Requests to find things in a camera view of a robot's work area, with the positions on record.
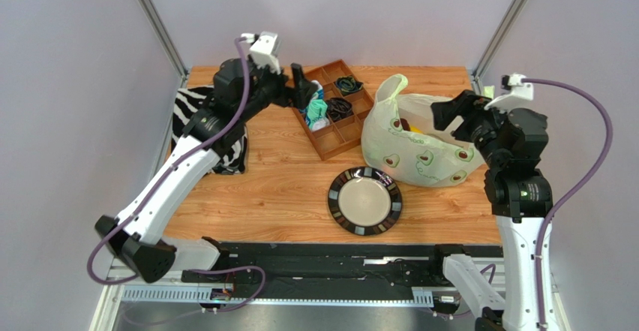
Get yellow mango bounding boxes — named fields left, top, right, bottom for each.
left=409, top=126, right=425, bottom=134

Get dark red apple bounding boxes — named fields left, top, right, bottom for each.
left=399, top=118, right=411, bottom=131

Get pale green plastic bag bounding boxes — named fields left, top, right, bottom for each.
left=361, top=74, right=485, bottom=188

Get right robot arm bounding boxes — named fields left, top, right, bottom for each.
left=431, top=91, right=559, bottom=330

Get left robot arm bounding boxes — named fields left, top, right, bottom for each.
left=94, top=58, right=319, bottom=284

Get teal white socks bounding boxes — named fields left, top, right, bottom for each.
left=303, top=80, right=330, bottom=131

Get black rolled sock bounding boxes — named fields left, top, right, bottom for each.
left=325, top=98, right=354, bottom=122

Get dark blue patterned sock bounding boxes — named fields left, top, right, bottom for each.
left=334, top=75, right=363, bottom=96

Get brown wooden divider tray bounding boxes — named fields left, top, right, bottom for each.
left=293, top=59, right=374, bottom=161

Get zebra pattern cloth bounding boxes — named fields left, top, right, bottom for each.
left=170, top=85, right=249, bottom=176

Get black fruit plate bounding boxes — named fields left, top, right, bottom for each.
left=327, top=167, right=404, bottom=236

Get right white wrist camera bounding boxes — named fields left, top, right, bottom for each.
left=484, top=74, right=534, bottom=113

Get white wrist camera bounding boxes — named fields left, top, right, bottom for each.
left=484, top=74, right=534, bottom=113
left=241, top=31, right=282, bottom=74

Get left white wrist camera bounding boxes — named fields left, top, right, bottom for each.
left=241, top=31, right=282, bottom=74

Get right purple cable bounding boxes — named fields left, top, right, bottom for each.
left=431, top=77, right=614, bottom=331

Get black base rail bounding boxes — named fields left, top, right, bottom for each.
left=121, top=240, right=506, bottom=308

